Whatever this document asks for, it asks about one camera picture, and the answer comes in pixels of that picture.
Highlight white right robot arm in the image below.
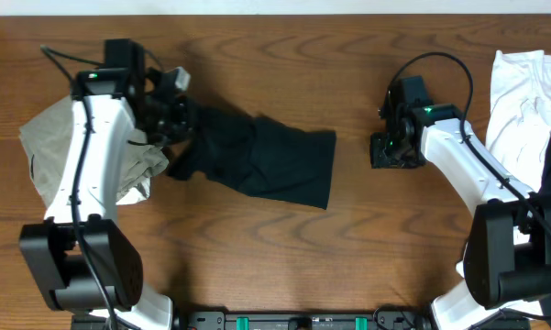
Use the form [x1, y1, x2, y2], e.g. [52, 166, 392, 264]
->
[370, 102, 551, 329]

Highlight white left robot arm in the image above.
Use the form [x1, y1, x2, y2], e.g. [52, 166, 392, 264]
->
[19, 67, 191, 329]

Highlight folded white garment under khaki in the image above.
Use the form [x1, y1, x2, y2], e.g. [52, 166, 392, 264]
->
[116, 178, 151, 205]

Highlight black polo shirt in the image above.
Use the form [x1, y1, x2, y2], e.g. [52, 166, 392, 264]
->
[167, 106, 336, 209]

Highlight white garment pile right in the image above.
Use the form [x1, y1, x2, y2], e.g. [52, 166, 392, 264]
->
[486, 50, 551, 191]

